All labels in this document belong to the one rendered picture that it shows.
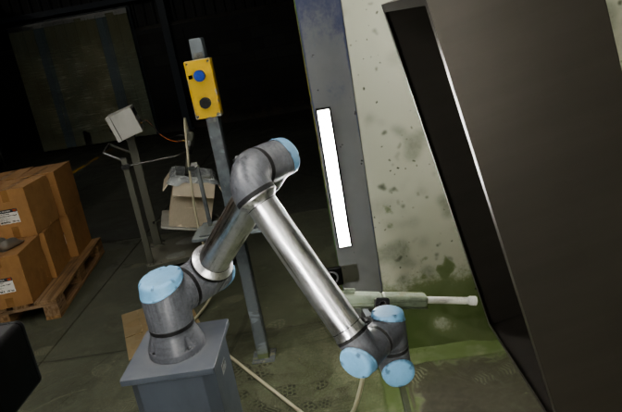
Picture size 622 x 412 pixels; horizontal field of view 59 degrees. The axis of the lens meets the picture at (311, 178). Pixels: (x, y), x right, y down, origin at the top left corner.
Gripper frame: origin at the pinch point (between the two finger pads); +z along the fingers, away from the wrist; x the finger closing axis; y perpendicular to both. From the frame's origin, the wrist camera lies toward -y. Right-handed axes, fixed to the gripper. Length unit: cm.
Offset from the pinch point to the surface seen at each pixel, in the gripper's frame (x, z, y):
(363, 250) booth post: 11, 62, 4
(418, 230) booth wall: 34, 59, -7
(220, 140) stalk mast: -55, 89, -38
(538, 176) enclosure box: 21, -52, -59
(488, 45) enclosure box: 5, -52, -87
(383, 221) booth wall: 19, 61, -10
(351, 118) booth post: 0, 62, -55
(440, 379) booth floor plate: 45, 39, 55
